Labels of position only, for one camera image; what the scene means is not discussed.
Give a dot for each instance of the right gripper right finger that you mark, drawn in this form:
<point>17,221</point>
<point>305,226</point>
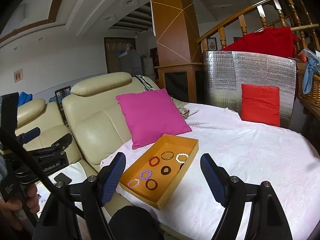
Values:
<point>267,218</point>

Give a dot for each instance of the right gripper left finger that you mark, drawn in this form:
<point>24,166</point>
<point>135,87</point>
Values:
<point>58,219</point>

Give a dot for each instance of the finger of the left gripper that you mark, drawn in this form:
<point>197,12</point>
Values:
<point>63,142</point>
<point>25,138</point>

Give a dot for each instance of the black scrunchie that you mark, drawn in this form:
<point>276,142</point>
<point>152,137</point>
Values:
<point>165,170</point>

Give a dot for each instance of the thin metal bangle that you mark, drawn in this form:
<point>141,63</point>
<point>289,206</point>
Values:
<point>167,155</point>

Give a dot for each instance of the cream leather armchair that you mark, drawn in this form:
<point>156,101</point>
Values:
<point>45,116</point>
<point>95,117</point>

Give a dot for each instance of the white towel on seat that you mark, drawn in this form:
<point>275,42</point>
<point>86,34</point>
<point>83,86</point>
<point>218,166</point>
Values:
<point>72,174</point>

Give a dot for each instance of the blue garment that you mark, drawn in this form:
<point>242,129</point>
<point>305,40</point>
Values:
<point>24,98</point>

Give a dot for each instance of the orange cardboard tray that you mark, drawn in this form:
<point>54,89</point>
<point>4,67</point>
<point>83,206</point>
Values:
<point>143,179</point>

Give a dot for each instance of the pale pink blanket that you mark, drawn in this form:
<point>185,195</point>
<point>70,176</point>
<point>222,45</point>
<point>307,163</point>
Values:
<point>253,152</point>

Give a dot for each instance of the magenta cushion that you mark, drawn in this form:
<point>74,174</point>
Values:
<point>149,115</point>

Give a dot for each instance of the small red cushion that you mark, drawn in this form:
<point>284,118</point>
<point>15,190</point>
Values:
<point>260,104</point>

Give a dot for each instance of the patterned fabric piece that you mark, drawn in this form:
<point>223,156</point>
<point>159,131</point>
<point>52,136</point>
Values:
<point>184,112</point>

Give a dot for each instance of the wicker basket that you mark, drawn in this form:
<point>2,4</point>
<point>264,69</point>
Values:
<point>312,96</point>

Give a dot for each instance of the wooden cabinet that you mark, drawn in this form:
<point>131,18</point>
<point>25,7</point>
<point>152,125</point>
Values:
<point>184,81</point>

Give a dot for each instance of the silver foil insulation panel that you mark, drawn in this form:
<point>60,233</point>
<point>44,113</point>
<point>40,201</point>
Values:
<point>226,71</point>

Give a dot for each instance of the blue cloth in basket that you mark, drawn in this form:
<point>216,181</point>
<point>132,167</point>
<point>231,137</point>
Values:
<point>312,68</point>

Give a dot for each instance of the brown wooden pillar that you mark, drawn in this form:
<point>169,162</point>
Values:
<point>177,31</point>

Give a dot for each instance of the large red cushion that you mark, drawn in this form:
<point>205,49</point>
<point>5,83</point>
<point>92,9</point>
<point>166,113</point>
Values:
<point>269,41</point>

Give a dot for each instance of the wooden stair railing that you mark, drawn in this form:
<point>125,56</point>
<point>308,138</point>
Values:
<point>269,14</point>

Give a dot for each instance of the framed wall picture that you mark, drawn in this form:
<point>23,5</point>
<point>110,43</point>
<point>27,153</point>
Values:
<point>18,75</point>

